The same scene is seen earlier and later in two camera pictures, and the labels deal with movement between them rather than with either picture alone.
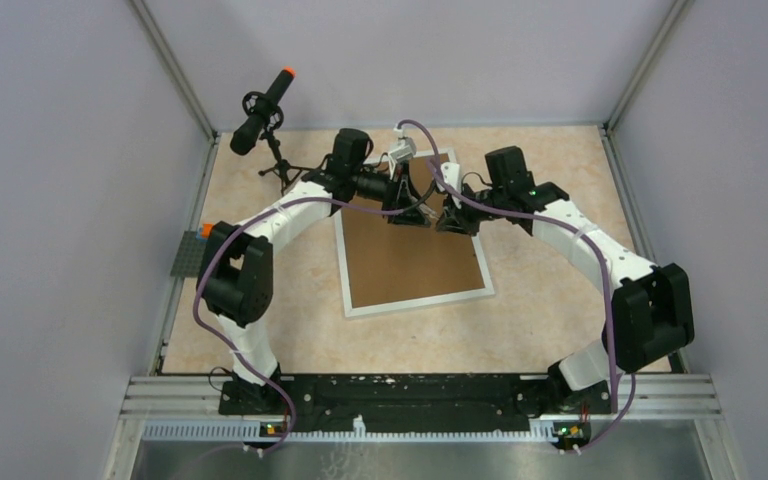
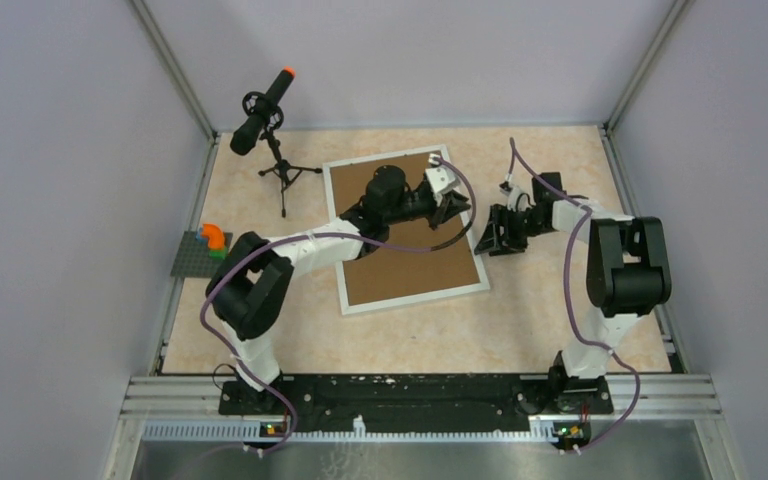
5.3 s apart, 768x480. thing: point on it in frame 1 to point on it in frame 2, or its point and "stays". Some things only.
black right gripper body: x=476 y=215 to x=521 y=225
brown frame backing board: x=391 y=262 stays
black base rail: x=406 y=402 stays
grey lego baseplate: x=189 y=256 stays
